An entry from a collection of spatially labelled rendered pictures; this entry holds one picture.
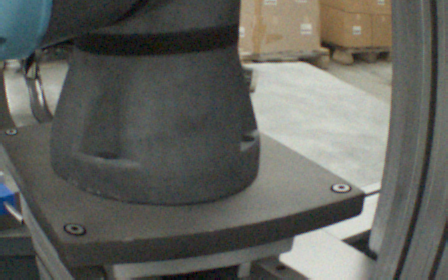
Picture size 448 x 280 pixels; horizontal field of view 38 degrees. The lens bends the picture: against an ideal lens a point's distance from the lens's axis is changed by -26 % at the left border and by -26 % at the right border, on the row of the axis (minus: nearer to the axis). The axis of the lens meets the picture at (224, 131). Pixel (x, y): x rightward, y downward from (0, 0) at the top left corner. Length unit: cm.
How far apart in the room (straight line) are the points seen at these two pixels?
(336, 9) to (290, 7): 67
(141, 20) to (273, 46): 460
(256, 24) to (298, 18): 36
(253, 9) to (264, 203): 447
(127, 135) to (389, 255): 20
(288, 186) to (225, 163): 5
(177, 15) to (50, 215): 15
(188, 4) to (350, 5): 521
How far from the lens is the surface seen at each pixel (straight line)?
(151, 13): 46
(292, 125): 144
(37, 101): 122
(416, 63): 48
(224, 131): 49
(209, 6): 47
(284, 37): 511
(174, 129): 47
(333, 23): 572
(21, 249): 96
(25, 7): 34
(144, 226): 45
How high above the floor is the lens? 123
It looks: 18 degrees down
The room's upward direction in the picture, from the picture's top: 4 degrees clockwise
